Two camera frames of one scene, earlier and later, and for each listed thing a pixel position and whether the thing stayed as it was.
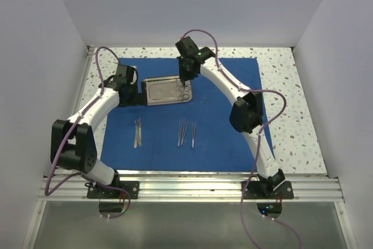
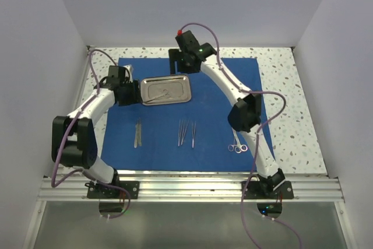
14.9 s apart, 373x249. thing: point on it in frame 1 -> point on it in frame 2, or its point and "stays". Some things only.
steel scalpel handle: [139, 132] stays
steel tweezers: [180, 130] stays
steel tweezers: [185, 127] stays
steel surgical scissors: [182, 90] -> [165, 93]
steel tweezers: [193, 132] stays
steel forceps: [180, 85] -> [238, 146]
